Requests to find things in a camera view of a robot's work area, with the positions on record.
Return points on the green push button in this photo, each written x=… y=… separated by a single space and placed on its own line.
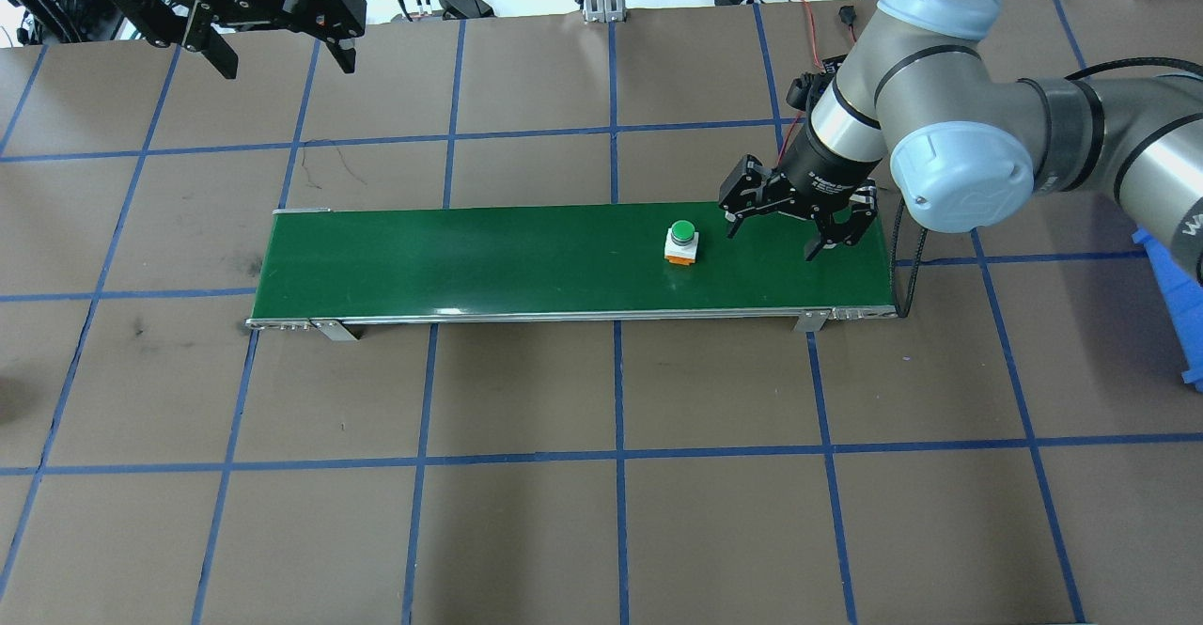
x=681 y=244

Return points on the black power brick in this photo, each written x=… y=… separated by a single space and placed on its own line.
x=465 y=0

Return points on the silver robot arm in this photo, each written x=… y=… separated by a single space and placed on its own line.
x=940 y=70

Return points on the green conveyor belt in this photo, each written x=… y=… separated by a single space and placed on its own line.
x=470 y=258

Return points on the blue open-front plastic bin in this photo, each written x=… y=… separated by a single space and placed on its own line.
x=1175 y=305

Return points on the black barrel connector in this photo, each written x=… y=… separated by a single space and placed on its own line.
x=846 y=16

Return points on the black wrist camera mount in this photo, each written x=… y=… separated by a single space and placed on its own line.
x=816 y=89

